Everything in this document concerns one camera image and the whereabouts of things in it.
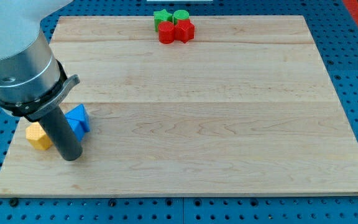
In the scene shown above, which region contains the blue block behind rod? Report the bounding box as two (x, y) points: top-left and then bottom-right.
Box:
(67, 118), (85, 142)

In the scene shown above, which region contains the large wooden board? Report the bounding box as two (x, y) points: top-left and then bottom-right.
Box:
(0, 16), (358, 198)

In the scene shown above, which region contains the blue triangle block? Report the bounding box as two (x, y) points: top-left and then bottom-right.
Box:
(65, 104), (91, 133)

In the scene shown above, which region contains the red star block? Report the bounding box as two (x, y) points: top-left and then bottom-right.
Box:
(175, 19), (195, 43)

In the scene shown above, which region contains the red cylinder block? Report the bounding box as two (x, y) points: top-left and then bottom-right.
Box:
(158, 21), (175, 44)

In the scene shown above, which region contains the yellow hexagon block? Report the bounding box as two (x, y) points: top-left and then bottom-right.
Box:
(25, 123), (53, 151)

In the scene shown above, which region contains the black metal tool flange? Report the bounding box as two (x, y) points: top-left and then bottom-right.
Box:
(0, 60), (80, 122)

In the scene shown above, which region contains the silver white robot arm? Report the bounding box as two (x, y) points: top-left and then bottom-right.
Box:
(0, 0), (83, 161)

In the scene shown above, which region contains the green cylinder block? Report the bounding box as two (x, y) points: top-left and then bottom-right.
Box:
(173, 9), (190, 25)

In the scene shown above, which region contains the green star block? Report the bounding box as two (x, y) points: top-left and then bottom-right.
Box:
(154, 9), (173, 32)

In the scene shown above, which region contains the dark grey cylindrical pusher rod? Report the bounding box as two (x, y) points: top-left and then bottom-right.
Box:
(39, 106), (83, 161)

